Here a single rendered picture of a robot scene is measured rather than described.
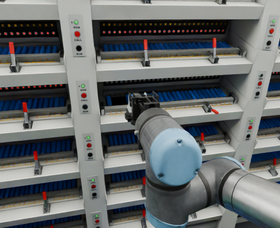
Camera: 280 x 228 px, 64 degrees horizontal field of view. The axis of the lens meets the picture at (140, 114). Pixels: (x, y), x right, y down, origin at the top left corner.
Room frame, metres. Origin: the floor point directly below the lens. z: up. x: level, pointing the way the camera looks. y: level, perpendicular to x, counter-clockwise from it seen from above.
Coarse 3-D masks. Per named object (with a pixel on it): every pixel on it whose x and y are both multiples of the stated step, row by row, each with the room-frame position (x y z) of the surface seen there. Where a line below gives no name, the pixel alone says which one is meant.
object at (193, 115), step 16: (192, 80) 1.02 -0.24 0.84; (208, 80) 1.03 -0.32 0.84; (224, 80) 1.04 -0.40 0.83; (112, 96) 0.92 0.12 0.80; (240, 96) 0.91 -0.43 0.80; (176, 112) 0.84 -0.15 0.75; (192, 112) 0.85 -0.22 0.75; (224, 112) 0.86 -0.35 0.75; (240, 112) 0.88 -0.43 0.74; (112, 128) 0.77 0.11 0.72; (128, 128) 0.78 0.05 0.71
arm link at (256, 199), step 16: (224, 160) 0.43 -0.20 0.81; (208, 176) 0.38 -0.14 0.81; (224, 176) 0.37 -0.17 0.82; (240, 176) 0.35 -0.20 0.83; (256, 176) 0.35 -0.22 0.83; (208, 192) 0.35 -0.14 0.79; (224, 192) 0.34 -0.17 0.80; (240, 192) 0.32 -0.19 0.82; (256, 192) 0.31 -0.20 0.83; (272, 192) 0.29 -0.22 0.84; (240, 208) 0.31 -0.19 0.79; (256, 208) 0.29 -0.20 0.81; (272, 208) 0.27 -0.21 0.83; (256, 224) 0.29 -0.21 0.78; (272, 224) 0.26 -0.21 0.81
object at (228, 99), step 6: (162, 102) 0.86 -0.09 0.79; (168, 102) 0.87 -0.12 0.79; (174, 102) 0.87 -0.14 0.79; (180, 102) 0.87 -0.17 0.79; (186, 102) 0.87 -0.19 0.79; (192, 102) 0.88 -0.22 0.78; (198, 102) 0.88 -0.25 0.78; (210, 102) 0.90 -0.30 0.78; (216, 102) 0.91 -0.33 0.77; (222, 102) 0.91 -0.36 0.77; (228, 102) 0.92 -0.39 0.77; (108, 108) 0.81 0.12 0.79; (114, 108) 0.81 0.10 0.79; (120, 108) 0.81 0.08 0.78; (180, 108) 0.86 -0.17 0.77; (186, 108) 0.86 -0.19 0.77; (114, 114) 0.80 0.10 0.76
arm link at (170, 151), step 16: (144, 128) 0.40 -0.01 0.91; (160, 128) 0.36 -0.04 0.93; (176, 128) 0.35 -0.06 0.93; (144, 144) 0.37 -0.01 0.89; (160, 144) 0.32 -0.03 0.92; (176, 144) 0.32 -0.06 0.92; (192, 144) 0.32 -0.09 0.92; (160, 160) 0.31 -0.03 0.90; (176, 160) 0.31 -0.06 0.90; (192, 160) 0.32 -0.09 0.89; (160, 176) 0.30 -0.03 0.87; (176, 176) 0.31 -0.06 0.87; (192, 176) 0.31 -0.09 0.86
